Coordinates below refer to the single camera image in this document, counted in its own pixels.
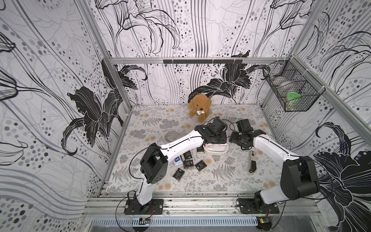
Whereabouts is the black and silver stapler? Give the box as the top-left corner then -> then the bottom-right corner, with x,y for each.
249,150 -> 257,174

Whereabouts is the green lidded container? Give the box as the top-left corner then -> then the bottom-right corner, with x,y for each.
285,92 -> 301,111

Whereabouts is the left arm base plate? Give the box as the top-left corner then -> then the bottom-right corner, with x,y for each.
124,198 -> 164,215

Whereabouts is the black wire basket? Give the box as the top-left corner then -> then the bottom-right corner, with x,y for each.
263,61 -> 325,112

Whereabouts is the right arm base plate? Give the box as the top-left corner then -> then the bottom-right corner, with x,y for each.
236,198 -> 280,215

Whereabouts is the pink tissue pack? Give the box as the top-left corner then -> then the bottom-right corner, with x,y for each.
174,156 -> 183,166

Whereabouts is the brown plush dog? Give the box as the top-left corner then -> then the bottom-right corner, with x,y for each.
187,94 -> 212,123

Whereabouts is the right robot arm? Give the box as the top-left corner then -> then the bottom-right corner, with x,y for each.
230,119 -> 320,206

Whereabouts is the clear tape roll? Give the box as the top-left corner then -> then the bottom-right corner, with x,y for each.
164,131 -> 179,143

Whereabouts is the white cable duct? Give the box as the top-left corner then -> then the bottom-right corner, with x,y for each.
91,216 -> 258,228

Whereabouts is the black pack front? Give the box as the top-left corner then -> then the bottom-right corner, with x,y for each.
173,168 -> 185,181

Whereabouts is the black Face tissue pack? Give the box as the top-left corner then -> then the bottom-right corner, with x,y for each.
183,151 -> 193,160

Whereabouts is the white storage box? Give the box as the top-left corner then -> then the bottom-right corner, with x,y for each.
203,143 -> 229,155

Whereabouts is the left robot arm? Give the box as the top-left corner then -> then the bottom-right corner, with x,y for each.
135,117 -> 227,206

